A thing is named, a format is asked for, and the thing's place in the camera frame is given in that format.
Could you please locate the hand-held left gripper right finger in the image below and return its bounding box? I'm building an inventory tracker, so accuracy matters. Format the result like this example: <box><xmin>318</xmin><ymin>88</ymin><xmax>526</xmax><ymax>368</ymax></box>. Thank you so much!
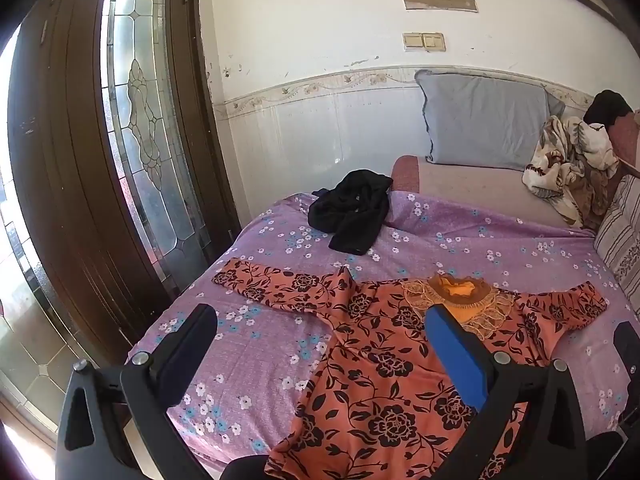
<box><xmin>425</xmin><ymin>303</ymin><xmax>588</xmax><ymax>480</ymax></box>

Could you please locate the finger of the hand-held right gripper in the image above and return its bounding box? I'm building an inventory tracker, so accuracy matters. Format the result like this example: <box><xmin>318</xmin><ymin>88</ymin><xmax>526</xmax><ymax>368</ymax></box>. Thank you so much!
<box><xmin>613</xmin><ymin>320</ymin><xmax>640</xmax><ymax>428</ymax></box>

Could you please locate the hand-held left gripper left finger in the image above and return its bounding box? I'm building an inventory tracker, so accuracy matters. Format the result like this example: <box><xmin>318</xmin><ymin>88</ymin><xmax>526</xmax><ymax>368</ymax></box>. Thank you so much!
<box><xmin>54</xmin><ymin>303</ymin><xmax>219</xmax><ymax>480</ymax></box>

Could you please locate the orange black floral dress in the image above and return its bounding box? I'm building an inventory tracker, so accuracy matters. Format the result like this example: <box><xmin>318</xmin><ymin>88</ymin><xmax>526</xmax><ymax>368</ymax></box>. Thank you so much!
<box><xmin>212</xmin><ymin>258</ymin><xmax>608</xmax><ymax>480</ymax></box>

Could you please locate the purple floral bedsheet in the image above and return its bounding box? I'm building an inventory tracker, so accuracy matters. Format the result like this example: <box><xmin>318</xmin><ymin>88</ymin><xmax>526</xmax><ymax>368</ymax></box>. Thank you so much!
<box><xmin>127</xmin><ymin>191</ymin><xmax>640</xmax><ymax>466</ymax></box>

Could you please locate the striped floral cushion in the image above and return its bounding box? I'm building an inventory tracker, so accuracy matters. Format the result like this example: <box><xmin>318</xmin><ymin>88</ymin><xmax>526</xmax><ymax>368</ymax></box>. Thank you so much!
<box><xmin>592</xmin><ymin>172</ymin><xmax>640</xmax><ymax>301</ymax></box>

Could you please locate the pink sofa bed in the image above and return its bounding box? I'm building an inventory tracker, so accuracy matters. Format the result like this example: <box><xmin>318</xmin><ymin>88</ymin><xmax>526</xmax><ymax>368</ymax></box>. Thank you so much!
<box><xmin>390</xmin><ymin>109</ymin><xmax>640</xmax><ymax>233</ymax></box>

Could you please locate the black garment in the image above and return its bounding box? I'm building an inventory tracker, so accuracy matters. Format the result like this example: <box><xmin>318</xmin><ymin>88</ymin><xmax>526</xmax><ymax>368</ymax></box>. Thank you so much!
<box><xmin>307</xmin><ymin>170</ymin><xmax>393</xmax><ymax>256</ymax></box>

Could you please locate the glass side window panel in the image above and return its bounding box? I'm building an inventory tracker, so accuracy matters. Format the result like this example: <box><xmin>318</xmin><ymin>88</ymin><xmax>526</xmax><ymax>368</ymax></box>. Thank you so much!
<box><xmin>0</xmin><ymin>25</ymin><xmax>76</xmax><ymax>411</ymax></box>

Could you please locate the beige floral blanket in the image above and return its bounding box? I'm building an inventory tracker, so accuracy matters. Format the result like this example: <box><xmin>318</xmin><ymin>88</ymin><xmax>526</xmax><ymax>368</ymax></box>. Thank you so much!
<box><xmin>522</xmin><ymin>115</ymin><xmax>621</xmax><ymax>231</ymax></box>

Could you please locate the grey pillow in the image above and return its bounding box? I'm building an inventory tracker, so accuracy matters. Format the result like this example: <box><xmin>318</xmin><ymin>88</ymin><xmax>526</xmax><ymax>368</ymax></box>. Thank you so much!
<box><xmin>415</xmin><ymin>69</ymin><xmax>566</xmax><ymax>170</ymax></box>

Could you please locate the brown stained glass door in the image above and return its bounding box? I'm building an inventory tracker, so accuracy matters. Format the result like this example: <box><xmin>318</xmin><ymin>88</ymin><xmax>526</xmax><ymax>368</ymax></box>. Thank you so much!
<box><xmin>7</xmin><ymin>0</ymin><xmax>241</xmax><ymax>366</ymax></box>

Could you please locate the black cloth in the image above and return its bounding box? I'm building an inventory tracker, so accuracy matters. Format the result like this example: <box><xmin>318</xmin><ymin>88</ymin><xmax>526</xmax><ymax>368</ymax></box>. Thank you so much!
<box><xmin>582</xmin><ymin>89</ymin><xmax>635</xmax><ymax>126</ymax></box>

